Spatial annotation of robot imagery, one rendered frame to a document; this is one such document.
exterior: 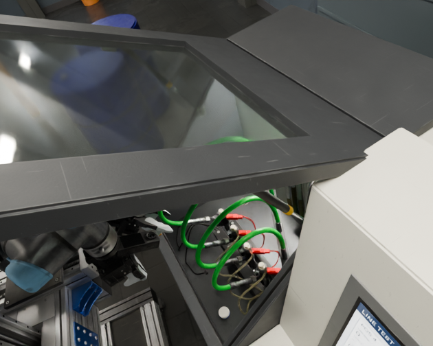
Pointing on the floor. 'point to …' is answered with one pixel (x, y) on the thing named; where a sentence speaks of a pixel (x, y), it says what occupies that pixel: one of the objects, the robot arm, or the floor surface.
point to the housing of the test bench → (354, 72)
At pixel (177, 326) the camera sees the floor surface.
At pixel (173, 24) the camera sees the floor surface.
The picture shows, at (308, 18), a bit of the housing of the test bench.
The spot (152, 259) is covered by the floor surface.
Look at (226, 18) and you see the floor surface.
